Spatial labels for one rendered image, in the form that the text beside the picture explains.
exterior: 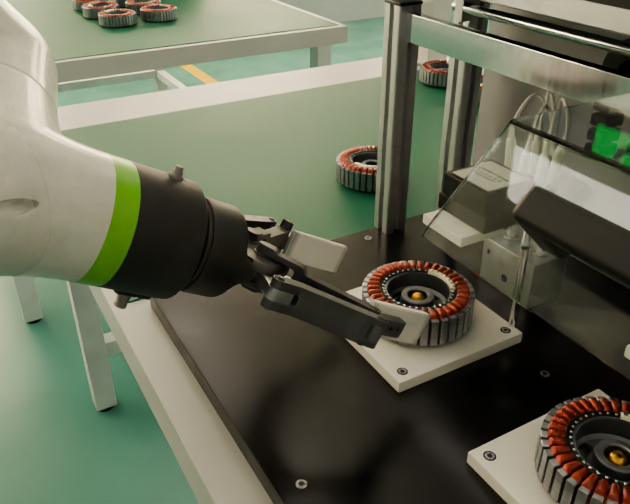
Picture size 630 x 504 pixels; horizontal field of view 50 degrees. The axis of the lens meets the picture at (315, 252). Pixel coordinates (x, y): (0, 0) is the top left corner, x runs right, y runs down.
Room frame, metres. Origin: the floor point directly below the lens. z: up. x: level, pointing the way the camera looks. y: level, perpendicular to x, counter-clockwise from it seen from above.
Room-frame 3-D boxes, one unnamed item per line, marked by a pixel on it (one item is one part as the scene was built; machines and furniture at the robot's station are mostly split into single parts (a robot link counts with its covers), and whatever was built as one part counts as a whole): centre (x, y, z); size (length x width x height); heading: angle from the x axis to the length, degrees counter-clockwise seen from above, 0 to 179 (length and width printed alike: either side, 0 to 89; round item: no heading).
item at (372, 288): (0.56, -0.10, 0.80); 0.11 x 0.11 x 0.04
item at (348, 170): (0.97, -0.09, 0.77); 0.11 x 0.11 x 0.04
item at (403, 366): (0.56, -0.10, 0.78); 0.15 x 0.15 x 0.01; 30
